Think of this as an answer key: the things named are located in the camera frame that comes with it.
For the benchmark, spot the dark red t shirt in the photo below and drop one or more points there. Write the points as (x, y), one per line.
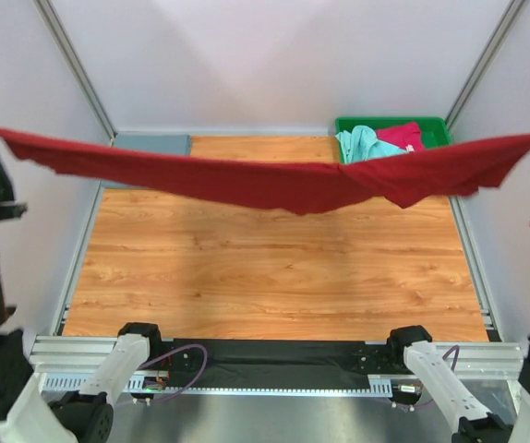
(298, 187)

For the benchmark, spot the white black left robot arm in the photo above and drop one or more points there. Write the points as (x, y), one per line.
(83, 415)

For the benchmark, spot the pink t shirt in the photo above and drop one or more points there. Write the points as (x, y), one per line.
(406, 137)

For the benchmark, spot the folded grey blue t shirt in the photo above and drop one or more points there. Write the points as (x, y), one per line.
(154, 143)

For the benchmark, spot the teal t shirt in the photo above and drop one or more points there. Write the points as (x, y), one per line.
(362, 144)

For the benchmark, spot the green plastic tray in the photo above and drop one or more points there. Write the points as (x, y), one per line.
(434, 131)

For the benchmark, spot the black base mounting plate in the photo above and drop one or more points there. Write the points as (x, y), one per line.
(277, 364)

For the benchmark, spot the aluminium front frame rail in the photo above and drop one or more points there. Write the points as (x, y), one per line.
(60, 354)

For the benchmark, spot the slotted grey cable duct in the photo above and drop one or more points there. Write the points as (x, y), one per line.
(138, 384)

